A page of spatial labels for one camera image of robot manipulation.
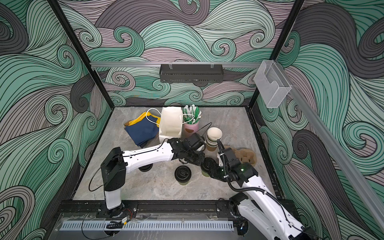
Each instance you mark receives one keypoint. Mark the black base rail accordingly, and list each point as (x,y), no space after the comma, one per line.
(210,208)

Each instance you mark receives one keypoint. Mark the black cup lid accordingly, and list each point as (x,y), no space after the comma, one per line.
(146,168)
(208,164)
(183,173)

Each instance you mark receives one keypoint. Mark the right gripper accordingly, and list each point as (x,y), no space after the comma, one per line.
(215,175)

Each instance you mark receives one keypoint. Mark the yellow cloth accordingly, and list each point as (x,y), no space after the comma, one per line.
(141,117)

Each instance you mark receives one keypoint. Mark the brown pulp cup carrier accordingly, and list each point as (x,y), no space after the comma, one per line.
(245,155)

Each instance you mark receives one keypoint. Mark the white paper takeout bag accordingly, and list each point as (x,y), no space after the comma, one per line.
(171,121)

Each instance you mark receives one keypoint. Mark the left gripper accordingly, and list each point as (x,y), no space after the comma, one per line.
(202,157)

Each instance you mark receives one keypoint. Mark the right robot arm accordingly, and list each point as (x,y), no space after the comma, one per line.
(256,203)

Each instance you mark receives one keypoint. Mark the navy blue cloth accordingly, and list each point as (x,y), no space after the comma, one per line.
(143,131)

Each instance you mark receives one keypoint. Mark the white slotted cable duct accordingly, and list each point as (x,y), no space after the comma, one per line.
(150,226)

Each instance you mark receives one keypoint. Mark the stack of paper cups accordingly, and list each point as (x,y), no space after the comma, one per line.
(213,135)

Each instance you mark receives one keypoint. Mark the black wall shelf tray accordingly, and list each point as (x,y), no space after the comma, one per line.
(191,73)

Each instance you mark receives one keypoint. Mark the clear acrylic wall holder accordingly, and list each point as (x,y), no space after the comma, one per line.
(272,83)

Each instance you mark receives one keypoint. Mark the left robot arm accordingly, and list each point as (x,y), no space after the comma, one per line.
(118,163)

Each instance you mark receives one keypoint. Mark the pink cup holder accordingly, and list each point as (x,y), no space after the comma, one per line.
(189,129)

